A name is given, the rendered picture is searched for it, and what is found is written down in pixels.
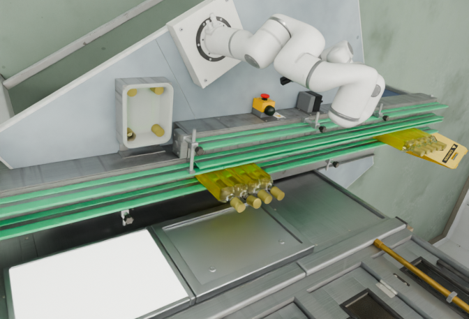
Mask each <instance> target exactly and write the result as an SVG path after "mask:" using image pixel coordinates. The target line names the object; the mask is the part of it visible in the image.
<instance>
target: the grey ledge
mask: <svg viewBox="0 0 469 319"><path fill-rule="evenodd" d="M374 149H375V148H373V149H367V150H364V151H359V152H356V153H353V154H348V155H345V156H339V157H336V158H333V161H335V162H336V161H337V162H339V165H343V164H346V163H351V162H353V161H358V160H362V159H364V158H369V157H372V156H375V154H373V152H374ZM326 165H327V163H326V162H325V161H320V162H317V163H312V164H308V165H303V166H299V167H296V168H291V169H288V170H283V171H280V172H275V173H271V174H269V175H271V177H272V179H273V180H276V179H280V178H284V177H289V176H292V175H296V174H299V173H303V172H308V171H310V170H315V169H317V170H319V171H320V170H324V169H325V168H326Z"/></svg>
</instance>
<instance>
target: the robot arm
mask: <svg viewBox="0 0 469 319"><path fill-rule="evenodd" d="M209 16H210V17H211V18H210V19H211V20H212V22H209V20H207V21H206V23H207V25H206V26H205V27H204V29H203V30H202V33H201V36H200V44H201V48H202V50H203V52H204V53H205V54H206V55H207V56H209V57H213V58H218V57H221V56H225V57H230V58H233V59H238V60H241V61H245V62H246V63H248V64H250V65H252V66H253V67H255V68H258V69H263V68H266V67H268V66H269V65H270V64H271V63H272V62H273V61H274V68H275V70H276V71H277V72H278V73H280V74H281V75H282V76H283V77H281V78H280V82H281V84H282V85H285V84H287V83H290V82H296V83H297V84H300V85H301V86H303V87H306V88H307V89H310V90H311V91H314V92H323V91H328V90H330V89H333V88H335V87H339V86H340V87H339V89H338V91H337V93H336V95H335V98H334V100H333V102H332V105H331V106H330V109H329V111H328V116H329V118H330V120H331V121H332V122H334V123H335V124H337V125H339V126H341V127H345V128H351V127H353V126H356V125H358V124H360V123H362V122H364V121H366V120H367V119H368V118H369V117H370V116H371V115H372V114H373V111H374V109H375V107H376V105H377V104H378V101H379V100H380V98H381V96H382V94H383V91H384V90H385V81H384V79H383V77H382V76H381V75H380V74H378V72H377V70H376V69H374V68H373V67H371V66H367V65H366V64H364V63H362V62H360V61H355V62H353V60H352V58H353V56H354V52H353V49H352V46H351V45H350V44H349V42H348V41H346V40H343V41H341V42H339V43H337V44H335V45H333V46H331V47H329V48H327V49H326V50H324V48H325V39H324V37H323V35H322V34H321V33H320V32H319V31H318V30H317V29H316V28H315V27H312V26H311V25H309V24H307V23H304V22H301V21H299V20H296V19H294V18H291V17H288V16H287V15H283V14H279V13H277V14H273V15H272V16H271V17H269V19H268V20H267V21H266V22H265V23H264V24H263V25H262V26H261V27H260V28H259V29H258V30H257V31H256V33H255V34H254V35H253V34H252V33H251V32H250V31H247V30H244V29H235V28H230V27H227V26H226V25H225V24H224V23H222V22H219V21H217V19H216V16H215V15H214V13H210V14H209Z"/></svg>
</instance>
